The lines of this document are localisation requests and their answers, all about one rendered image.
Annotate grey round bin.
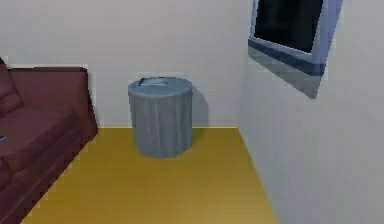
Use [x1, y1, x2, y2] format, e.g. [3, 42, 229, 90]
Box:
[127, 76, 194, 159]

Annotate dark red sofa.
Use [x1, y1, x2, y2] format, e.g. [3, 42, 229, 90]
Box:
[0, 57, 99, 224]

